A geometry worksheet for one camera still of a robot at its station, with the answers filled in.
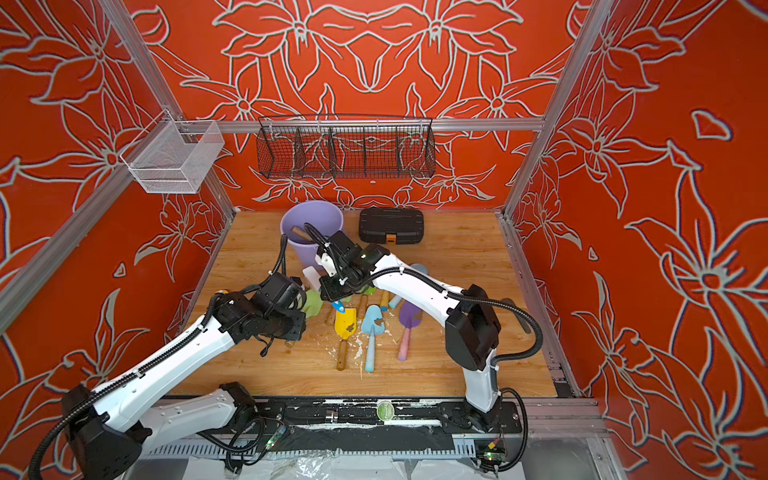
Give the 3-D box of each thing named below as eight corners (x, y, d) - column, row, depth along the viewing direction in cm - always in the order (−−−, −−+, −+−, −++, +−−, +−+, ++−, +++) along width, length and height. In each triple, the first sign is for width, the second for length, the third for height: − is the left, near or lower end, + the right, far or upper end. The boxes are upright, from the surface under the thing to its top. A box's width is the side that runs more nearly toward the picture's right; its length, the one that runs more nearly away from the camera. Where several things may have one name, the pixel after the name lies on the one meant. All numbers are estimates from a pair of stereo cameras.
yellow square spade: (330, 370, 82) (328, 367, 80) (336, 312, 94) (335, 308, 91) (353, 370, 82) (352, 367, 80) (357, 312, 94) (356, 308, 91)
